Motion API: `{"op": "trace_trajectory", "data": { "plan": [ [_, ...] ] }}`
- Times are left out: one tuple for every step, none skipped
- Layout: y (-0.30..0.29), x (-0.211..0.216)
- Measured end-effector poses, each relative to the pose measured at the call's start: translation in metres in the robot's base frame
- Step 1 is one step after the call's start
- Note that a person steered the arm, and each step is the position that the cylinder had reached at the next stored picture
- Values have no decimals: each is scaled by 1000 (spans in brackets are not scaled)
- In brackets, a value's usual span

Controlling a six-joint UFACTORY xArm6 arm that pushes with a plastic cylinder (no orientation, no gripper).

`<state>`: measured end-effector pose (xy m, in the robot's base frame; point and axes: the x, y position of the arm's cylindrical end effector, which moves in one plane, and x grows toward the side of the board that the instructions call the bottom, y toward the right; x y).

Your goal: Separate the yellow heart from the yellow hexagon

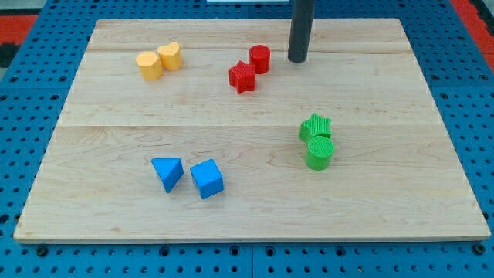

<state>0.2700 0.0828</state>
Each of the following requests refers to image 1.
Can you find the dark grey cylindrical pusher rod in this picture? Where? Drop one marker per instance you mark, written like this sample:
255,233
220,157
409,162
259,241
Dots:
300,30

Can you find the red cylinder block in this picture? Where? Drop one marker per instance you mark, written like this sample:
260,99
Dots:
260,57

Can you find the blue cube block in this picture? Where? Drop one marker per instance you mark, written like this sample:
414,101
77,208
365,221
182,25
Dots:
207,178

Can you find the yellow hexagon block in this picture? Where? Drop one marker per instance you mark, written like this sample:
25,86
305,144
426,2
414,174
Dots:
149,64

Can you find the green cylinder block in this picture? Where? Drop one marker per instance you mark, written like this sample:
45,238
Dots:
319,153

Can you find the blue triangle block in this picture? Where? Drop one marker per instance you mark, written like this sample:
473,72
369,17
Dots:
169,171

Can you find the yellow heart block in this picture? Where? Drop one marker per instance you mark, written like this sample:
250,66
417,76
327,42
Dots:
170,56

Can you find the green star block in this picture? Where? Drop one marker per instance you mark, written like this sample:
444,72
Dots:
316,125

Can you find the light wooden board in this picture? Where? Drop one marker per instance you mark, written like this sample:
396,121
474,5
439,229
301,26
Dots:
394,175

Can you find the red star block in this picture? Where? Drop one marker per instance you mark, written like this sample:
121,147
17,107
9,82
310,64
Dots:
242,77

